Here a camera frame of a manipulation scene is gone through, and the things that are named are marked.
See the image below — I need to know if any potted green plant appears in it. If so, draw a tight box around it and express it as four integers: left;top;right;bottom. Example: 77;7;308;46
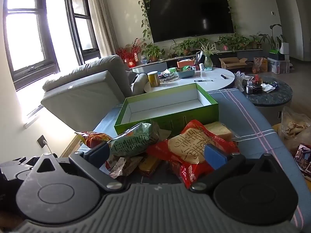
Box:
142;42;166;62
170;39;195;56
249;34;261;49

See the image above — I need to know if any glass vase with spider plant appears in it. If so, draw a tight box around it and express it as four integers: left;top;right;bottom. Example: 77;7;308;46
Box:
198;41;219;68

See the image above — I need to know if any clear crumpled snack wrapper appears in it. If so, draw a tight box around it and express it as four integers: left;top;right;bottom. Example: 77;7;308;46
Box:
106;156;144;178

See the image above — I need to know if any orange tissue box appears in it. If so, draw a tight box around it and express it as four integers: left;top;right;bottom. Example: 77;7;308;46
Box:
176;59;195;68

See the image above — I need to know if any red yellow snack packet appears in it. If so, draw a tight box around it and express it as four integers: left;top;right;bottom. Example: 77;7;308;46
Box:
75;131;112;148

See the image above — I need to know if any yellow tin can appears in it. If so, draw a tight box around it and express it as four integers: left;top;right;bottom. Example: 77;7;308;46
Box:
147;71;161;88

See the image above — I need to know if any green ivy vine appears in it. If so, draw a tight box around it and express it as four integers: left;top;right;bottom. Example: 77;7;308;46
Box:
138;0;237;44

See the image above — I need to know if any white plastic bag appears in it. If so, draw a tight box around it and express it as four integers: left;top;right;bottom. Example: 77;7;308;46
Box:
234;71;245;91

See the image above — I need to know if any glass plate with sweets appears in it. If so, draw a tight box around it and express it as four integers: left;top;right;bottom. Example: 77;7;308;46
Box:
159;73;179;82

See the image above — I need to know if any wall socket with plug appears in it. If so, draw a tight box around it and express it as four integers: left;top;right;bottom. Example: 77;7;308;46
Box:
36;135;48;149

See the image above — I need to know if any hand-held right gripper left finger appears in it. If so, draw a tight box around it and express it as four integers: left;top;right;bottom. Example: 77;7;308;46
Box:
29;141;123;192

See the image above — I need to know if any blue plastic basket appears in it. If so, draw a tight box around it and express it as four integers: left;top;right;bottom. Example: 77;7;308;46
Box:
175;68;195;79

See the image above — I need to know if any sliced bread packet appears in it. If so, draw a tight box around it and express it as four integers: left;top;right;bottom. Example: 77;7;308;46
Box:
203;121;234;142

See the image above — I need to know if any grey television cabinet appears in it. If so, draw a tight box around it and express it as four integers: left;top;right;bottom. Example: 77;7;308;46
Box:
126;49;264;72

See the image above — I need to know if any brown carton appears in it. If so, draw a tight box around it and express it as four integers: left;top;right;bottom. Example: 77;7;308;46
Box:
254;57;268;73

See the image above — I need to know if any clear plastic food bag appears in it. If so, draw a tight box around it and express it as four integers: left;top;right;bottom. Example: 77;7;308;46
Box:
278;105;311;148

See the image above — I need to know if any black wall television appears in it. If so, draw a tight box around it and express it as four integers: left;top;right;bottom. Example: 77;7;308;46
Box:
143;0;235;43

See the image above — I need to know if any grey sofa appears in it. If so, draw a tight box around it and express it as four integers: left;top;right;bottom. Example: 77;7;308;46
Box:
40;55;149;133

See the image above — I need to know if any white round table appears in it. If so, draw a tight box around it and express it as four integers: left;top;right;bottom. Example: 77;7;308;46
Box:
144;67;236;94

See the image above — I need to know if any large leaf plant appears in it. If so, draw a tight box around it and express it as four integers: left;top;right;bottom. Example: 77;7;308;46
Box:
259;24;287;51

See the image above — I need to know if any row of potted plants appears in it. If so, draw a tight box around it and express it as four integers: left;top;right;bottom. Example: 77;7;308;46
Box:
216;33;251;51

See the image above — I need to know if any orange plastic bag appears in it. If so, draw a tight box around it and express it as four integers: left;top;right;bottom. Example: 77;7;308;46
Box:
251;58;263;74

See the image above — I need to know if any open cardboard box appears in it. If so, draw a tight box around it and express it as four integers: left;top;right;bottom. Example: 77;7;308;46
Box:
219;57;248;70

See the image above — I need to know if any green cardboard box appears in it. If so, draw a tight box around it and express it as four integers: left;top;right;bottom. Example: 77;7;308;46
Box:
114;83;219;136

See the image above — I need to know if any orange snack packet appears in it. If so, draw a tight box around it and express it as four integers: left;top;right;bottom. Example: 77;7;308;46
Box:
138;155;168;177

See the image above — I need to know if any dark marble round table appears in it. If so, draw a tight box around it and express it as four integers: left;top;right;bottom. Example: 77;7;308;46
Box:
244;75;293;127

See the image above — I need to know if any blue striped blanket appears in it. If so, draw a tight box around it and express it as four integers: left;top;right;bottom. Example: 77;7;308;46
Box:
80;89;307;233

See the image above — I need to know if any red snack bag beige print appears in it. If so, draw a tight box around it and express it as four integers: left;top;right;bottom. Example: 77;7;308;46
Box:
146;119;240;190

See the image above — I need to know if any beige curtain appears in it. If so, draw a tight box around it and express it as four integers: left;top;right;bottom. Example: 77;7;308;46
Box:
86;0;119;59

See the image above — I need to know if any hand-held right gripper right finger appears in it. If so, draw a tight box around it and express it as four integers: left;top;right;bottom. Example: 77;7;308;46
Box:
190;144;283;192

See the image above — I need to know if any white crumpled tissue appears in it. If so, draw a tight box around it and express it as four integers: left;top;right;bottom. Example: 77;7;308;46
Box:
260;83;276;93

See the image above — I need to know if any red berry decoration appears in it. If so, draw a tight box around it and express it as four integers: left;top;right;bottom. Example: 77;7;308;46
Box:
116;38;142;68

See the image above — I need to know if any green snack bag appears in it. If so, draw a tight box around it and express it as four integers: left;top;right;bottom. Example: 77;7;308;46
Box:
107;122;172;157

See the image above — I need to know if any clear storage bin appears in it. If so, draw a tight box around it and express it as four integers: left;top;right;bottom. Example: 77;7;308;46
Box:
267;58;291;74

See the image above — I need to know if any dark framed window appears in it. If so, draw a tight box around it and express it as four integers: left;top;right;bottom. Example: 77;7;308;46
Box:
2;0;101;91

